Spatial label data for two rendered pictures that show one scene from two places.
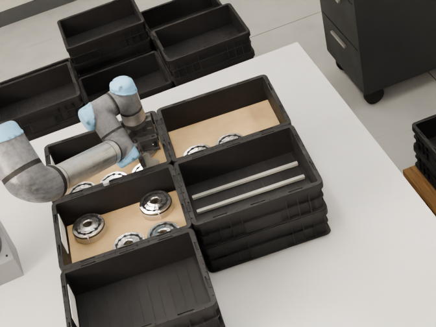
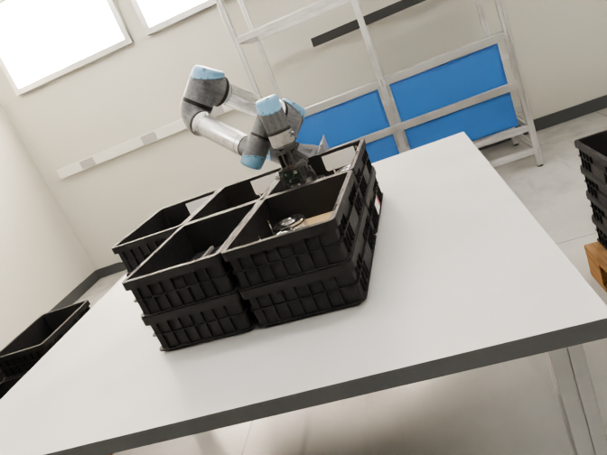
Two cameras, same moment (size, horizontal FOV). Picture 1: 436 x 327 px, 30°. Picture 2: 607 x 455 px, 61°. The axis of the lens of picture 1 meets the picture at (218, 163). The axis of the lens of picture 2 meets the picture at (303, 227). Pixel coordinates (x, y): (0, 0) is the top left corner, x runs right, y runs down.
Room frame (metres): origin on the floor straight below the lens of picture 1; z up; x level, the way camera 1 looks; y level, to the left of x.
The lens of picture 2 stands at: (2.63, -1.28, 1.28)
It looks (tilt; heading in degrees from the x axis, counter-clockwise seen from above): 17 degrees down; 112
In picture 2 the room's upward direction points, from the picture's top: 23 degrees counter-clockwise
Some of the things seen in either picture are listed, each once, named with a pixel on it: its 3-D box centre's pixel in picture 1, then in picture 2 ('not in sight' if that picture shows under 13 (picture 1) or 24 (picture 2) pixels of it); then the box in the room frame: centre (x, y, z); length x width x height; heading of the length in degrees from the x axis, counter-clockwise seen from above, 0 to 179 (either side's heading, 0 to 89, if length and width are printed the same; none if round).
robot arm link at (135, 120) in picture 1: (132, 114); (283, 139); (2.07, 0.21, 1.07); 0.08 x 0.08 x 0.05
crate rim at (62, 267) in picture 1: (119, 217); (240, 195); (1.80, 0.33, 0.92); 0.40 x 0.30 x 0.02; 93
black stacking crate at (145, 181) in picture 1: (124, 228); (247, 208); (1.80, 0.33, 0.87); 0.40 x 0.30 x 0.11; 93
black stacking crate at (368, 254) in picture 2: not in sight; (315, 262); (2.12, -0.05, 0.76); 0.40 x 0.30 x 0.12; 93
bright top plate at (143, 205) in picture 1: (155, 202); not in sight; (1.88, 0.22, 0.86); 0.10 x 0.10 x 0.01
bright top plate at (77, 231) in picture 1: (87, 225); not in sight; (1.87, 0.44, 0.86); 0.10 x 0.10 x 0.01
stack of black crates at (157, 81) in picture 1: (133, 108); not in sight; (3.16, 0.31, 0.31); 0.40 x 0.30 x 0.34; 97
